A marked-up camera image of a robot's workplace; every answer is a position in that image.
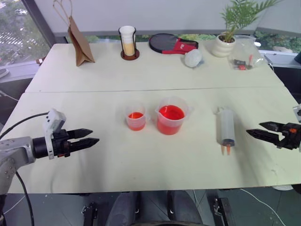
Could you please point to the stack of white paper cups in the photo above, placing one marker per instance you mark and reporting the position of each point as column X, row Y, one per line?
column 128, row 40

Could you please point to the brown paper bag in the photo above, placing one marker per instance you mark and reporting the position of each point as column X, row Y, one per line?
column 81, row 44

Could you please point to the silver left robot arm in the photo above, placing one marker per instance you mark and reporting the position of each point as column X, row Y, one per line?
column 16, row 150

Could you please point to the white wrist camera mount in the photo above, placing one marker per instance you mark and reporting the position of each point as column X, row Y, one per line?
column 55, row 118
column 297, row 113

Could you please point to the green palm plant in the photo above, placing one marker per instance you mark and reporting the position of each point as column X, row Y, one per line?
column 237, row 14

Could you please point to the large beaker red liquid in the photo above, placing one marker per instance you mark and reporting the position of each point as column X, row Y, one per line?
column 171, row 120

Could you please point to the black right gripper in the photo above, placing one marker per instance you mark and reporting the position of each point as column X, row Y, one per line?
column 290, row 139

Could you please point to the crumpled white plastic bag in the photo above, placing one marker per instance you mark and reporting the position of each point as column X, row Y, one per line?
column 193, row 58

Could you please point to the black red paddle case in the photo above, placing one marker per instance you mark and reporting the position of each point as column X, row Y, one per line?
column 164, row 43

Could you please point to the large clear plastic syringe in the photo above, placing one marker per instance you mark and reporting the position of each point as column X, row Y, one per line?
column 226, row 127

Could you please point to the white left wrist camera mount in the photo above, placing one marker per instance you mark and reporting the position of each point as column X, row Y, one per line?
column 55, row 118

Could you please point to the white ribbed plant pot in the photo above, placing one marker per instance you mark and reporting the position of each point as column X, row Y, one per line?
column 222, row 47

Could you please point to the small black part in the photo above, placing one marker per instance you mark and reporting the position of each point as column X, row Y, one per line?
column 238, row 62

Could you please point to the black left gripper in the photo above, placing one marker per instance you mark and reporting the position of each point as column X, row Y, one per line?
column 60, row 143

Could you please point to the small red orange part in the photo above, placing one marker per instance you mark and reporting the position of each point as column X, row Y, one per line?
column 244, row 67

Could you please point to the small beaker red liquid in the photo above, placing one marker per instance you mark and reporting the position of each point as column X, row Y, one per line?
column 136, row 117

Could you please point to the clear plastic bag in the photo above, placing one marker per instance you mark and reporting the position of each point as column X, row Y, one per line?
column 256, row 61

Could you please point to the cup in dark holder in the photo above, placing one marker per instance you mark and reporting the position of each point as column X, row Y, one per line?
column 130, row 56

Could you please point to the black table frame bracket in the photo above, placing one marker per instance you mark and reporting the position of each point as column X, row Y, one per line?
column 90, row 214
column 221, row 207

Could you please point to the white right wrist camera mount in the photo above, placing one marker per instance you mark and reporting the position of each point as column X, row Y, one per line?
column 297, row 113

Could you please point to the dark window frame post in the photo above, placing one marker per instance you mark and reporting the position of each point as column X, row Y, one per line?
column 42, row 21

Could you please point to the white object under table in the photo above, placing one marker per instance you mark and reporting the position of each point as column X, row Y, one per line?
column 283, row 187

